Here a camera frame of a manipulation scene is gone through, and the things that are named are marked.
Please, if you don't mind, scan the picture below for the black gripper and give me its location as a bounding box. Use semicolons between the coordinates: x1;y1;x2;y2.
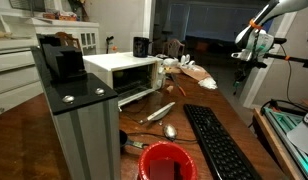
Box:
233;59;262;96

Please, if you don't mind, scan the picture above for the green-lit robot base platform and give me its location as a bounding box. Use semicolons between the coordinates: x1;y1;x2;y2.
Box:
252;98;308;180

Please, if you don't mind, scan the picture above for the crumpled white tissue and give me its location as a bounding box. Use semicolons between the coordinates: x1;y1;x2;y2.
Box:
197;77;219;91

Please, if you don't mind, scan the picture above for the white VR controller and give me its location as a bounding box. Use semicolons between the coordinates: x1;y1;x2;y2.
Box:
179;54;197;70

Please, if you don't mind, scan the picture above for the black computer keyboard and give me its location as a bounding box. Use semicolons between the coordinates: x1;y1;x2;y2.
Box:
182;103;264;180

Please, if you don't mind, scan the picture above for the white VR headset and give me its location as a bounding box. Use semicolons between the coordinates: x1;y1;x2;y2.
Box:
162;57;180;68

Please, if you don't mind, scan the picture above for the wooden dining chair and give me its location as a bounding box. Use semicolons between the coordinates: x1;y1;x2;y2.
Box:
54;31;82;51
161;38;187;60

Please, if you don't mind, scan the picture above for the metal spoon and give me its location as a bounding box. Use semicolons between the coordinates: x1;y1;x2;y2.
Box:
162;123;179;141

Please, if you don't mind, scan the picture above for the black mug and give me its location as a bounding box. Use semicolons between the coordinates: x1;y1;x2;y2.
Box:
132;36;151;58

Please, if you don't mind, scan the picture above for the red plastic bowl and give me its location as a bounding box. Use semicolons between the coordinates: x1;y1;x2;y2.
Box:
137;141;199;180

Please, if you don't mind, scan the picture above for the red block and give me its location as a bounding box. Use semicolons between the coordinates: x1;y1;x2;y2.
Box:
149;157;177;180

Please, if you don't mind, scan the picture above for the black measuring cup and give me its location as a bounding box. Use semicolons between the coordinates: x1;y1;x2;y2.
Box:
119;129;150;155

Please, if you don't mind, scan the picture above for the white toaster oven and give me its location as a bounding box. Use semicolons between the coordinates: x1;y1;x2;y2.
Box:
83;51;167;108

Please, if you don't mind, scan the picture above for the orange basket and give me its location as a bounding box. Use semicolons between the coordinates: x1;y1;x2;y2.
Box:
42;11;78;22

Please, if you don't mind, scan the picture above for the black camera cable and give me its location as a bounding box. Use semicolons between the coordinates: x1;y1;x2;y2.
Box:
278;44;308;108

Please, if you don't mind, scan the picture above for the black camera on boom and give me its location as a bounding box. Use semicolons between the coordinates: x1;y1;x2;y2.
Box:
262;37;308;70

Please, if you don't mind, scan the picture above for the orange-handled slotted metal spatula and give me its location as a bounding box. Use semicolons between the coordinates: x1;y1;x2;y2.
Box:
169;73;188;98

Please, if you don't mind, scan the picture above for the thin black keyboard cable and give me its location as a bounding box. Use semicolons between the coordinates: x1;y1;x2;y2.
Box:
122;131;199;145

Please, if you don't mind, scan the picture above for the aluminium camera stand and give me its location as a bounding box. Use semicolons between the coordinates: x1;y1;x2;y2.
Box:
30;33;122;180

